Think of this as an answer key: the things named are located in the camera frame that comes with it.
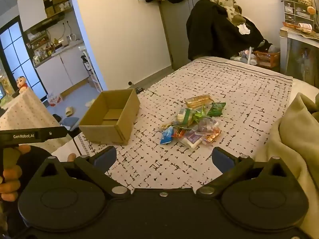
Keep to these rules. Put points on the patterned bed sheet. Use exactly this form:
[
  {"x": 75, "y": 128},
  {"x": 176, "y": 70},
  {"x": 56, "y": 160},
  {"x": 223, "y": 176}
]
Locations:
[{"x": 249, "y": 99}]

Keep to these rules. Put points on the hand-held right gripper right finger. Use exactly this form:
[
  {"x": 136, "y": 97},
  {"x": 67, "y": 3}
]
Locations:
[{"x": 221, "y": 158}]

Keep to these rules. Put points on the white storage rack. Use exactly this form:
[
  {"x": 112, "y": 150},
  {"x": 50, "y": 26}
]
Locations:
[{"x": 93, "y": 74}]

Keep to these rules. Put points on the white barcode snack packet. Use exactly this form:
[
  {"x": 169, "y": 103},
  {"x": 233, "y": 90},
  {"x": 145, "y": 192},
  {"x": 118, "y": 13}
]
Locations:
[{"x": 184, "y": 116}]

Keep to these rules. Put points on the white wall cabinet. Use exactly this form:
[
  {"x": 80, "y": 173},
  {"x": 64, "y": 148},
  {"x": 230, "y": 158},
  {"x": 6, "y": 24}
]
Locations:
[{"x": 31, "y": 7}]

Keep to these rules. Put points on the dotted tablecloth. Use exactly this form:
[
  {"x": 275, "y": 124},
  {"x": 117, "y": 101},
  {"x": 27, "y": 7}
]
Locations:
[{"x": 22, "y": 112}]

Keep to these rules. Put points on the shiny orange snack packet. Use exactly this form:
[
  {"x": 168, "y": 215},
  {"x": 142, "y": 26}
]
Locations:
[{"x": 211, "y": 135}]

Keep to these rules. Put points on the beige slipper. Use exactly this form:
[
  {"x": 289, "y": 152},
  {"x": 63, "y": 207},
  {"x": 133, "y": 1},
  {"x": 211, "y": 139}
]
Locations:
[{"x": 69, "y": 111}]

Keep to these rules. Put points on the person's left hand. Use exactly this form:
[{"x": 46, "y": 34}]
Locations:
[{"x": 11, "y": 173}]

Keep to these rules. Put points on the brown cardboard box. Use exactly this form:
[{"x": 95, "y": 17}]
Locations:
[{"x": 109, "y": 119}]

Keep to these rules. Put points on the grey door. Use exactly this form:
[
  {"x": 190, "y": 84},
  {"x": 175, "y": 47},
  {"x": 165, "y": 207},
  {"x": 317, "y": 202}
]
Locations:
[{"x": 177, "y": 29}]

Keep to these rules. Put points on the clear biscuit packet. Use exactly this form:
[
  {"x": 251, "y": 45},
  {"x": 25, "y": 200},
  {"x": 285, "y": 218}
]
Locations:
[{"x": 197, "y": 101}]

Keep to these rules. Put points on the olive blanket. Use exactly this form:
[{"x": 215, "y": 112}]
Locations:
[{"x": 296, "y": 139}]

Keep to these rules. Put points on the dark clothes pile on chair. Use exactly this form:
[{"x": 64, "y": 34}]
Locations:
[{"x": 211, "y": 34}]

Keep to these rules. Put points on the glass sliding door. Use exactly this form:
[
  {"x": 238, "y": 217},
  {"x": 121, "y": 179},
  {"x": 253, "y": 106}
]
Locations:
[{"x": 17, "y": 54}]

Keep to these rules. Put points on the purple white snack packet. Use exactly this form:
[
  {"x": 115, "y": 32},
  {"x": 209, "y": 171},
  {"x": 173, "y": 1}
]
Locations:
[{"x": 192, "y": 139}]

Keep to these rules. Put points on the red orange snack packet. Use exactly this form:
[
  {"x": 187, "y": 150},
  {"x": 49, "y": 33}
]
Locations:
[{"x": 182, "y": 131}]

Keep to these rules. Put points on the white kitchen cabinet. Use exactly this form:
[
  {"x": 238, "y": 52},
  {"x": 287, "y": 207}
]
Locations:
[{"x": 62, "y": 72}]

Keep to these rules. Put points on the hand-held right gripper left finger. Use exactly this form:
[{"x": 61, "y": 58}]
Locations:
[{"x": 106, "y": 158}]

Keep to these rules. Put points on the black slipper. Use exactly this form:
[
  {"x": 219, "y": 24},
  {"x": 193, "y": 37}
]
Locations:
[{"x": 56, "y": 117}]

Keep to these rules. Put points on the grey drawer organizer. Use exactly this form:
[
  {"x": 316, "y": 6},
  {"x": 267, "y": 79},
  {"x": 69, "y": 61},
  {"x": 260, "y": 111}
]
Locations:
[{"x": 295, "y": 12}]

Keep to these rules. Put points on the blue white snack packet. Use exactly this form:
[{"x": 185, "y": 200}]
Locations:
[{"x": 166, "y": 135}]

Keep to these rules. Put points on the cartoon boy doll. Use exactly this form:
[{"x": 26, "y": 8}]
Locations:
[{"x": 22, "y": 84}]

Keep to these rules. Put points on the orange plastic basket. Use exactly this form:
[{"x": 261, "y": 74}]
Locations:
[{"x": 266, "y": 59}]

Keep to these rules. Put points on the steel kettle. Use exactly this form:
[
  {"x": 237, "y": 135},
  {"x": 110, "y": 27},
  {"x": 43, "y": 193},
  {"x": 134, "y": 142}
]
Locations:
[{"x": 71, "y": 38}]

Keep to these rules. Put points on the light green snack packet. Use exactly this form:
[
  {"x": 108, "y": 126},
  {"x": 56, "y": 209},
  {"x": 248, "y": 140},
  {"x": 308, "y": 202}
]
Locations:
[{"x": 199, "y": 115}]

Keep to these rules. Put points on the red white plastic bag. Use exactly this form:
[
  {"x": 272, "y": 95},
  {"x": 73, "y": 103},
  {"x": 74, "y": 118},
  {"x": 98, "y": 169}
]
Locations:
[{"x": 54, "y": 99}]

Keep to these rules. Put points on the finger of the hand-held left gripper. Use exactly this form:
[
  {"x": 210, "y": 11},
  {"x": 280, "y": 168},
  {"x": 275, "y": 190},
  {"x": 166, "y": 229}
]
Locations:
[{"x": 53, "y": 133}]

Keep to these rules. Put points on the white desk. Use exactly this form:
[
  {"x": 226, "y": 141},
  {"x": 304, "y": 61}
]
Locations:
[{"x": 299, "y": 52}]

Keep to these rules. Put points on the blue cushion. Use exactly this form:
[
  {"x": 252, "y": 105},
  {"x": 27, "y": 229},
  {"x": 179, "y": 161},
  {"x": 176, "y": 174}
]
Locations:
[{"x": 69, "y": 123}]

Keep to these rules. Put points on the white cloth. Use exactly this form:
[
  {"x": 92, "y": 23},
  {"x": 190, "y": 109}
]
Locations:
[{"x": 243, "y": 29}]

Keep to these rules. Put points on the checkered garment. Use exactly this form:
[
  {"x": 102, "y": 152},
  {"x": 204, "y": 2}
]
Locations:
[{"x": 224, "y": 2}]

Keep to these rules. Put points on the dark green snack packet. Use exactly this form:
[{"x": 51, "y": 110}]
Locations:
[{"x": 216, "y": 109}]

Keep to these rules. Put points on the clear plastic snack packet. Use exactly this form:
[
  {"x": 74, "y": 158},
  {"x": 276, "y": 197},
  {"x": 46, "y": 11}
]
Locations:
[{"x": 208, "y": 124}]

